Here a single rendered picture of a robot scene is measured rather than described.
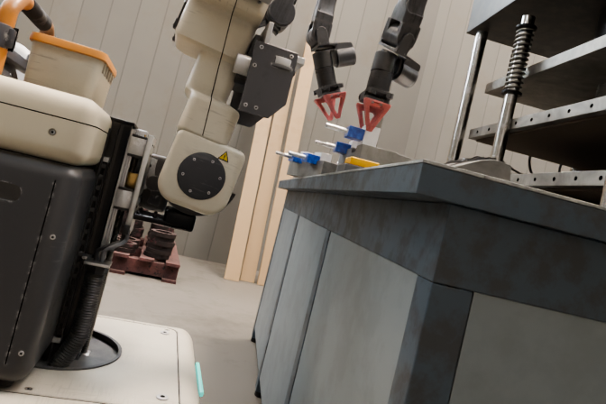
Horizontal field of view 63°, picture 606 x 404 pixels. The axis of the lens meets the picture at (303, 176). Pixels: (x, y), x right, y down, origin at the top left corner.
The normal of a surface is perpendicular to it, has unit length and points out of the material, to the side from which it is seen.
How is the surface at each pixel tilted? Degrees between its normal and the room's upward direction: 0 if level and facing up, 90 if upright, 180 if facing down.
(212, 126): 90
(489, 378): 90
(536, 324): 90
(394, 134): 90
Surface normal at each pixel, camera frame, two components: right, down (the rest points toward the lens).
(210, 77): 0.25, 0.01
